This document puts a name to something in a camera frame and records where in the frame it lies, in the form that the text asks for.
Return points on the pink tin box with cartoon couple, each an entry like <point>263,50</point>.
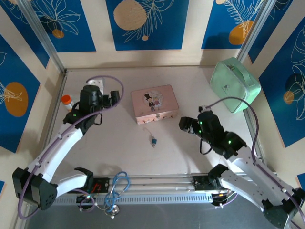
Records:
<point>155,102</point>

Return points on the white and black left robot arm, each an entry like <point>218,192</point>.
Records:
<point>59,145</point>

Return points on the orange pill bottle white cap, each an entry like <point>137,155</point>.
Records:
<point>66,101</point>

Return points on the mint green zip case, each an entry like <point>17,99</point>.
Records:
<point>233,86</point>

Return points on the grey metal plate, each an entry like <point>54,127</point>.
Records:
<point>166,217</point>

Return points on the blue stethoscope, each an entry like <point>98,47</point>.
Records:
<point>115,210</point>

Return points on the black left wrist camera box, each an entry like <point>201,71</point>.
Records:
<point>114,96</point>

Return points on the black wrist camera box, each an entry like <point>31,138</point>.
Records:
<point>187,124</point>
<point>114,96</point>

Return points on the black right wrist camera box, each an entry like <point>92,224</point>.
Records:
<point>187,124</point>

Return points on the aluminium side rail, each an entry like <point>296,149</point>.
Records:
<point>249,124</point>
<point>57,100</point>

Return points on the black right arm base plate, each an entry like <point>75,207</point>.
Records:
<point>200,183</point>

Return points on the aluminium frame corner post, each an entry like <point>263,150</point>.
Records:
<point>255,31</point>
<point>45,40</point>

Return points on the aluminium front rail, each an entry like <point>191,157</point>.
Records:
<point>155,184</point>

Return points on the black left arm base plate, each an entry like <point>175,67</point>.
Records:
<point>102,183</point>

